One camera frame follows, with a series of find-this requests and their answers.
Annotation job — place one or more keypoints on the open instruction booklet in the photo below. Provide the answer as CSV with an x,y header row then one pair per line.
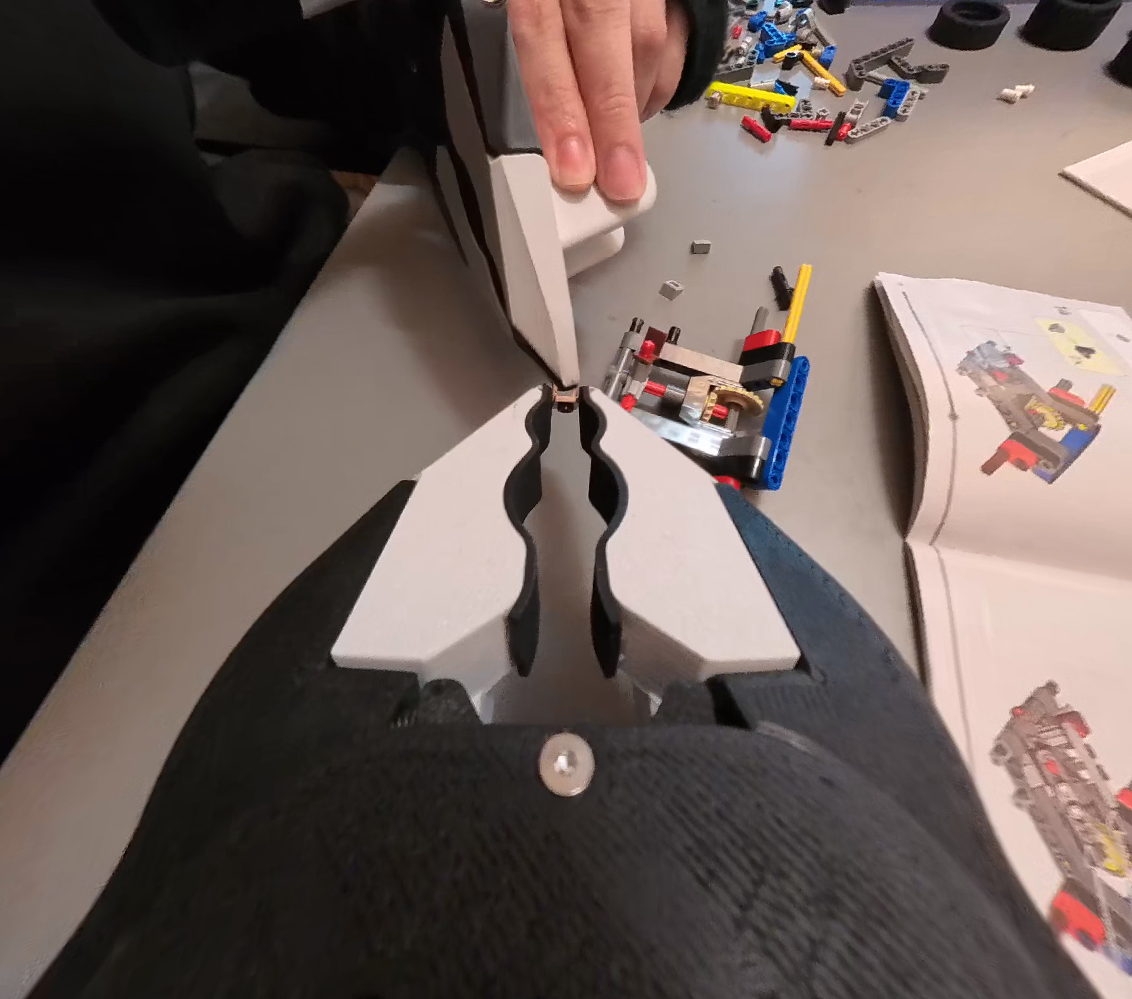
x,y
1017,575

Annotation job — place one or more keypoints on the black rubber lego tyre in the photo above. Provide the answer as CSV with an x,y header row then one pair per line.
x,y
968,25
1072,18
1121,60

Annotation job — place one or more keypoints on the pile of lego pieces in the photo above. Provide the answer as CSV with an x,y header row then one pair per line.
x,y
796,71

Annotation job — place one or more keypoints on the person's black sweater torso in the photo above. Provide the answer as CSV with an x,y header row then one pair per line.
x,y
106,354

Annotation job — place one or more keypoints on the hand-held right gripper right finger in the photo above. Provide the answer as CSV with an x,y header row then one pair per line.
x,y
699,575

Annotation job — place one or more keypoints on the small brown lego piece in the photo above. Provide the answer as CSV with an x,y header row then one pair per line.
x,y
566,396

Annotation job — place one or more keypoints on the black lego clip piece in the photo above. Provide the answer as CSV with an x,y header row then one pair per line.
x,y
833,1

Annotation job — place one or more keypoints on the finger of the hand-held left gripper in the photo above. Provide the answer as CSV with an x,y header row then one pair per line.
x,y
539,256
453,97

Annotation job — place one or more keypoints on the person's left hand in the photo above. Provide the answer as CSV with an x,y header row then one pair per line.
x,y
584,44

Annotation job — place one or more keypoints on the partly built lego chassis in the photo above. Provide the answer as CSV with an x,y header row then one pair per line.
x,y
707,398

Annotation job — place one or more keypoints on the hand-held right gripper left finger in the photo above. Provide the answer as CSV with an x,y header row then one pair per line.
x,y
433,566

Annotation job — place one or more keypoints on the thin closed instruction booklet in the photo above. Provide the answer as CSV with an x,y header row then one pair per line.
x,y
1105,177

